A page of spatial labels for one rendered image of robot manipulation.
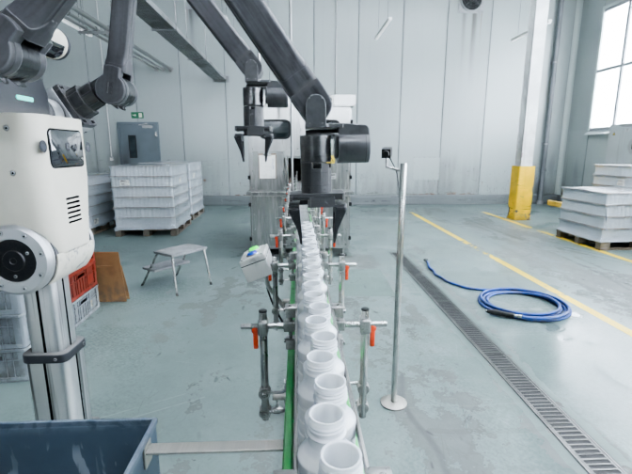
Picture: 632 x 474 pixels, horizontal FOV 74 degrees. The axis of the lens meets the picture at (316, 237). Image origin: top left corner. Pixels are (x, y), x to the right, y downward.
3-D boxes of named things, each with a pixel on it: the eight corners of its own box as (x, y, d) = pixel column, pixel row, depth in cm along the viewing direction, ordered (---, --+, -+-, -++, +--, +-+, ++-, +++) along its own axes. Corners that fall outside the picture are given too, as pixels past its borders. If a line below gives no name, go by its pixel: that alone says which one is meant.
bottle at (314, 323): (298, 402, 71) (298, 311, 68) (334, 403, 71) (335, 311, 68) (296, 425, 65) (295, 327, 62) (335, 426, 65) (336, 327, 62)
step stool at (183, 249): (176, 275, 485) (174, 240, 477) (213, 284, 452) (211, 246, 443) (140, 285, 448) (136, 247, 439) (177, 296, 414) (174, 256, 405)
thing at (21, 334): (25, 348, 258) (21, 314, 253) (-48, 353, 252) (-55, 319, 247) (68, 311, 317) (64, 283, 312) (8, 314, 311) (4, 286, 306)
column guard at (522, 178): (532, 220, 861) (538, 165, 839) (513, 220, 859) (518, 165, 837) (522, 217, 900) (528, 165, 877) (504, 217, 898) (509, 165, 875)
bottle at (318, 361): (293, 456, 59) (292, 348, 56) (335, 449, 60) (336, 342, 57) (303, 489, 53) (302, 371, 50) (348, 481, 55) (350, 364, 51)
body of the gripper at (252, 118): (237, 134, 123) (236, 107, 121) (272, 134, 123) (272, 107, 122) (234, 132, 116) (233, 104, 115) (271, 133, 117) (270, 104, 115)
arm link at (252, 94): (244, 86, 120) (241, 82, 114) (267, 86, 120) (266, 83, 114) (244, 111, 121) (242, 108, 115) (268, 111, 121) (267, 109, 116)
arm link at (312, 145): (299, 131, 79) (299, 129, 74) (335, 130, 80) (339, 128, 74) (300, 167, 81) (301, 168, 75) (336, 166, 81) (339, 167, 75)
